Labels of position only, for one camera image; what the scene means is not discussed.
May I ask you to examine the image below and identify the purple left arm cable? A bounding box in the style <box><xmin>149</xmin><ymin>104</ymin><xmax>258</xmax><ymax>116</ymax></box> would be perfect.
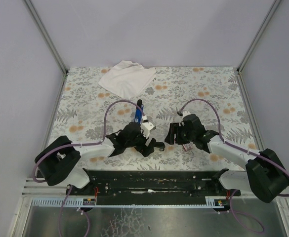
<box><xmin>33</xmin><ymin>100</ymin><xmax>147</xmax><ymax>183</ymax></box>

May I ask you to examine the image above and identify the floral patterned table mat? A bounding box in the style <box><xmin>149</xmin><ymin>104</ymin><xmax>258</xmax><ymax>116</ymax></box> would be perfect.
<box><xmin>50</xmin><ymin>67</ymin><xmax>256</xmax><ymax>171</ymax></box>

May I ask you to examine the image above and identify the white slotted cable duct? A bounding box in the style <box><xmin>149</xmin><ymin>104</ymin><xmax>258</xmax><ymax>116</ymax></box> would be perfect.
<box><xmin>31</xmin><ymin>197</ymin><xmax>225</xmax><ymax>210</ymax></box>

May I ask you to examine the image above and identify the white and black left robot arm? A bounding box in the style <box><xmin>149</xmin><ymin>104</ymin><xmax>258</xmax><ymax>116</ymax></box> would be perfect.
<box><xmin>34</xmin><ymin>120</ymin><xmax>165</xmax><ymax>189</ymax></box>

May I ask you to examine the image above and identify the left aluminium frame post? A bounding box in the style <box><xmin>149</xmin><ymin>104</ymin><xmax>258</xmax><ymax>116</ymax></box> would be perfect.
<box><xmin>25</xmin><ymin>0</ymin><xmax>69</xmax><ymax>75</ymax></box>

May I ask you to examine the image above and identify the white folded cloth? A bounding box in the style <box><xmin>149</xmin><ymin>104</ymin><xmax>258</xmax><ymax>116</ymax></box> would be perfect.
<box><xmin>98</xmin><ymin>60</ymin><xmax>156</xmax><ymax>100</ymax></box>

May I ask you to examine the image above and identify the aluminium frame post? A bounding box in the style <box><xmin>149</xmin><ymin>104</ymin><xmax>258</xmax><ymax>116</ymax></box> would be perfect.
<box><xmin>236</xmin><ymin>0</ymin><xmax>283</xmax><ymax>74</ymax></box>
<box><xmin>25</xmin><ymin>0</ymin><xmax>69</xmax><ymax>75</ymax></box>

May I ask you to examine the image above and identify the blue stapler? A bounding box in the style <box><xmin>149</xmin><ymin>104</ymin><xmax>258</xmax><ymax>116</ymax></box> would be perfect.
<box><xmin>134</xmin><ymin>99</ymin><xmax>144</xmax><ymax>124</ymax></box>

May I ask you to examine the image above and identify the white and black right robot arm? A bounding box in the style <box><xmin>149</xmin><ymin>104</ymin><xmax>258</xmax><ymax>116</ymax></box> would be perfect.
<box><xmin>165</xmin><ymin>114</ymin><xmax>289</xmax><ymax>203</ymax></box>

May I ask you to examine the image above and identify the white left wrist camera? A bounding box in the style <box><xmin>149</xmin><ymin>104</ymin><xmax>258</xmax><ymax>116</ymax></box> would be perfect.
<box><xmin>140</xmin><ymin>116</ymin><xmax>156</xmax><ymax>138</ymax></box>

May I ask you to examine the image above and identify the red and white staple box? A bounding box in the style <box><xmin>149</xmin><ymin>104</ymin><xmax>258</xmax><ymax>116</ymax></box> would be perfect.
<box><xmin>182</xmin><ymin>144</ymin><xmax>193</xmax><ymax>152</ymax></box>

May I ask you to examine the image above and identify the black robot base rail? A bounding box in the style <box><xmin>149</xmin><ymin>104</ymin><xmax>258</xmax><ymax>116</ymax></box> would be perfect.
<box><xmin>69</xmin><ymin>170</ymin><xmax>233</xmax><ymax>204</ymax></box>

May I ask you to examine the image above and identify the right aluminium frame post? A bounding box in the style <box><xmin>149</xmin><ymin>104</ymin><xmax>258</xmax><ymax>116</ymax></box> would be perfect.
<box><xmin>236</xmin><ymin>0</ymin><xmax>283</xmax><ymax>74</ymax></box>

